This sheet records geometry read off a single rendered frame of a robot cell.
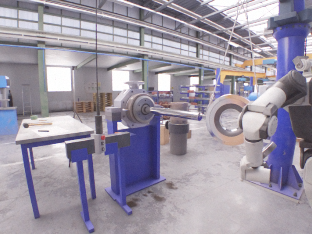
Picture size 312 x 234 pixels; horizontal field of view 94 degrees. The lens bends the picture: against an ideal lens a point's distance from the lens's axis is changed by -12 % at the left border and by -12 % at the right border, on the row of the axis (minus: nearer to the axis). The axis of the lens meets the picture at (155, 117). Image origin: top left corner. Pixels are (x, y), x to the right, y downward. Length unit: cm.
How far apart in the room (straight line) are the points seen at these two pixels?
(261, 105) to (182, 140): 280
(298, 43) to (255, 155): 211
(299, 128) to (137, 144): 182
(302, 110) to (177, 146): 272
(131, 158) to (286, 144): 210
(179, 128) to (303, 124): 254
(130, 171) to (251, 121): 193
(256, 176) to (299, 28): 214
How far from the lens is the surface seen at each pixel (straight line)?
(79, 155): 157
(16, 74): 1340
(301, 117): 102
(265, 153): 121
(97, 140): 106
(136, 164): 239
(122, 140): 170
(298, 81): 87
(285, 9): 263
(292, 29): 265
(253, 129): 68
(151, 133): 238
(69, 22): 897
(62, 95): 1337
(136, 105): 186
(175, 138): 339
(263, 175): 83
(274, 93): 79
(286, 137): 265
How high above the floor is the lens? 128
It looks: 8 degrees down
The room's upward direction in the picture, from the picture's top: straight up
